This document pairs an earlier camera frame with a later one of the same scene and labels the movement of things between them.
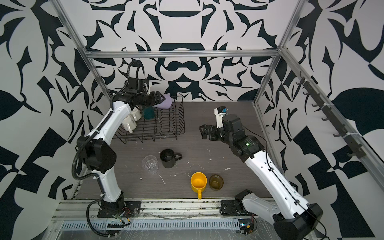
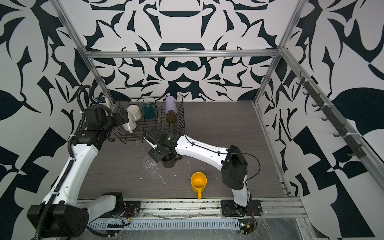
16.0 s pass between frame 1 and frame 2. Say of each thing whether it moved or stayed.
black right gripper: moved
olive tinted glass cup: moved
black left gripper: moved
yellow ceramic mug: stayed
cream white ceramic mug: stayed
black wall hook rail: stayed
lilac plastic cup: moved
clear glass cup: stayed
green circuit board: stayed
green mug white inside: stayed
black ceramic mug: stayed
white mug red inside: stayed
